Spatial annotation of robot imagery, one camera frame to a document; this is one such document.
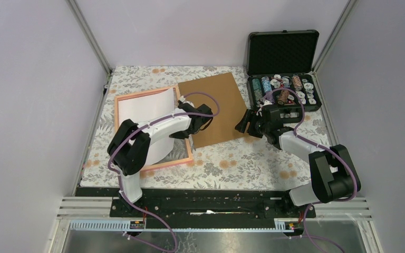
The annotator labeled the floral tablecloth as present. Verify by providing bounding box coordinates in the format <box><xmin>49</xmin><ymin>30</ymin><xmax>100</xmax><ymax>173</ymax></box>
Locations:
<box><xmin>80</xmin><ymin>65</ymin><xmax>343</xmax><ymax>192</ymax></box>

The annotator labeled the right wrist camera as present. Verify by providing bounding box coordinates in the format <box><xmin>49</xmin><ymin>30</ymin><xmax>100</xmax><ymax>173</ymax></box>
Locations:
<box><xmin>259</xmin><ymin>99</ymin><xmax>273</xmax><ymax>109</ymax></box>

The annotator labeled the green poker chip stack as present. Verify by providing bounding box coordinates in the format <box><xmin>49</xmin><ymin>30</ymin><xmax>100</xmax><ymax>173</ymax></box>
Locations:
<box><xmin>252</xmin><ymin>79</ymin><xmax>263</xmax><ymax>103</ymax></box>

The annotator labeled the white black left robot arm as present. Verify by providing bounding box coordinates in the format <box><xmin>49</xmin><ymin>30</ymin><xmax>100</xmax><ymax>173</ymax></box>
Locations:
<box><xmin>107</xmin><ymin>101</ymin><xmax>217</xmax><ymax>217</ymax></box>

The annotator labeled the blue purple poker chip stack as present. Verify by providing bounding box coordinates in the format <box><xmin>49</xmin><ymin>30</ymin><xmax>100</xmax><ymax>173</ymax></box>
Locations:
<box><xmin>261</xmin><ymin>76</ymin><xmax>273</xmax><ymax>97</ymax></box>

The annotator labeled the lower orange poker chip stack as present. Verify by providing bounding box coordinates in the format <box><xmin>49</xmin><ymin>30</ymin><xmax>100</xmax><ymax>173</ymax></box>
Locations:
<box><xmin>277</xmin><ymin>90</ymin><xmax>290</xmax><ymax>105</ymax></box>

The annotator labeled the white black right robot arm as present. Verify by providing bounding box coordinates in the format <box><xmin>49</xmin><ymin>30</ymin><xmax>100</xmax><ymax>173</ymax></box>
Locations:
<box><xmin>235</xmin><ymin>105</ymin><xmax>361</xmax><ymax>217</ymax></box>

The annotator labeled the black poker chip case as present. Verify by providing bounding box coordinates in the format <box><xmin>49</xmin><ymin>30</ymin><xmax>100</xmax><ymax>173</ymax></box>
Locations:
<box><xmin>246</xmin><ymin>30</ymin><xmax>322</xmax><ymax>123</ymax></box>

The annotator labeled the pink wooden picture frame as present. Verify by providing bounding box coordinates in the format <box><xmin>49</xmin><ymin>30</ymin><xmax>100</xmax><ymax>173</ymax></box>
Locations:
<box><xmin>114</xmin><ymin>85</ymin><xmax>193</xmax><ymax>171</ymax></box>

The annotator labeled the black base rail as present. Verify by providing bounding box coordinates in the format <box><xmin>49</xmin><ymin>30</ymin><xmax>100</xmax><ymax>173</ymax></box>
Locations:
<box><xmin>75</xmin><ymin>187</ymin><xmax>317</xmax><ymax>229</ymax></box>

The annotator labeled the seascape photo print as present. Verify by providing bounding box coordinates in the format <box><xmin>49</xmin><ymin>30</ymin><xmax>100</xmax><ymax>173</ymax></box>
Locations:
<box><xmin>117</xmin><ymin>88</ymin><xmax>176</xmax><ymax>166</ymax></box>

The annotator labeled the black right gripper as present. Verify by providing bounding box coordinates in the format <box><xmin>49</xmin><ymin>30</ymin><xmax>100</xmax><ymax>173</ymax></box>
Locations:
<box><xmin>234</xmin><ymin>109</ymin><xmax>269</xmax><ymax>139</ymax></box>

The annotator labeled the upper orange poker chip stack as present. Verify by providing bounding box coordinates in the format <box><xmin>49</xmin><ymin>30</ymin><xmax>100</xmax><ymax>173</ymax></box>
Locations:
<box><xmin>292</xmin><ymin>75</ymin><xmax>303</xmax><ymax>91</ymax></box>

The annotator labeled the orange poker chip stack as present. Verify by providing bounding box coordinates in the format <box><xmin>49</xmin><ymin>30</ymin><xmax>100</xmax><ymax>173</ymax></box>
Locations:
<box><xmin>277</xmin><ymin>90</ymin><xmax>290</xmax><ymax>105</ymax></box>
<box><xmin>292</xmin><ymin>75</ymin><xmax>303</xmax><ymax>91</ymax></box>

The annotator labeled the brown cardboard backing board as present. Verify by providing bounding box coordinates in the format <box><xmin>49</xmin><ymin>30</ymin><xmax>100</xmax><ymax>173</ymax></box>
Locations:
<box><xmin>178</xmin><ymin>72</ymin><xmax>247</xmax><ymax>149</ymax></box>

